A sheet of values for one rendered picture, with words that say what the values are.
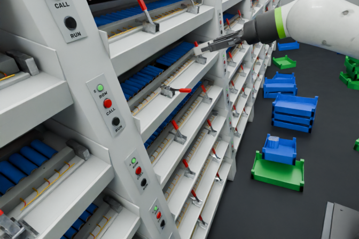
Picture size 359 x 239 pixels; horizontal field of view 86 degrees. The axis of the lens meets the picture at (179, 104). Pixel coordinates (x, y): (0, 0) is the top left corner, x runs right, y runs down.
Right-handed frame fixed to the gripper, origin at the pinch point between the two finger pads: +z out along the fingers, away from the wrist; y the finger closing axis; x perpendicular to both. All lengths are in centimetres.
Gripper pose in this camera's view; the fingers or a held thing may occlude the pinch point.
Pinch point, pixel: (203, 48)
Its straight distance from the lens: 78.3
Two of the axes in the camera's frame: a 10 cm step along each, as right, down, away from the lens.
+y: 4.6, -5.2, 7.2
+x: -3.9, -8.5, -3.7
